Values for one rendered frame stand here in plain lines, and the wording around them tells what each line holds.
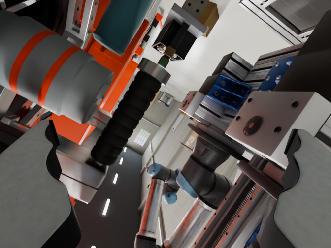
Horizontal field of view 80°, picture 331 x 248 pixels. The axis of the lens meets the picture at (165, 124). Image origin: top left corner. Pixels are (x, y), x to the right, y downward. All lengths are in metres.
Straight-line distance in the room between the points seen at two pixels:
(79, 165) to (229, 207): 0.53
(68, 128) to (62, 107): 0.58
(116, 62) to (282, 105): 0.76
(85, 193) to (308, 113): 0.28
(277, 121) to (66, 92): 0.33
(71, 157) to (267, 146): 0.24
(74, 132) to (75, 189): 0.72
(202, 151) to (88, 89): 0.53
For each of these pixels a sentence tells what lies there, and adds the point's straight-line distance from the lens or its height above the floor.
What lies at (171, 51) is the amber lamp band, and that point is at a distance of 0.89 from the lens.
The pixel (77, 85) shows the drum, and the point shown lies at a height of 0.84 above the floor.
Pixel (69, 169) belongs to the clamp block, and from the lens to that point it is 0.28.
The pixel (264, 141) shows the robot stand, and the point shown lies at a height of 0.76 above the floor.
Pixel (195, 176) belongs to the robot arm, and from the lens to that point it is 0.81.
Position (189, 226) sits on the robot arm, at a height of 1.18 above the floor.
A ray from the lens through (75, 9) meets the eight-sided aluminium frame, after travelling 0.67.
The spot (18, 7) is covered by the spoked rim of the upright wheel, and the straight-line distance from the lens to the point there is 0.60.
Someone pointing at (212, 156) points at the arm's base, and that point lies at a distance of 0.78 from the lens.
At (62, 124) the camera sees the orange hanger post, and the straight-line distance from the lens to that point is 1.00.
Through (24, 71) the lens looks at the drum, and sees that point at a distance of 0.41.
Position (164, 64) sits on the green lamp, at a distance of 0.88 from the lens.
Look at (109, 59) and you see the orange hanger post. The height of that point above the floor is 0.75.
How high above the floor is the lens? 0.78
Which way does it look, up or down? 5 degrees up
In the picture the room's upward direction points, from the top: 148 degrees counter-clockwise
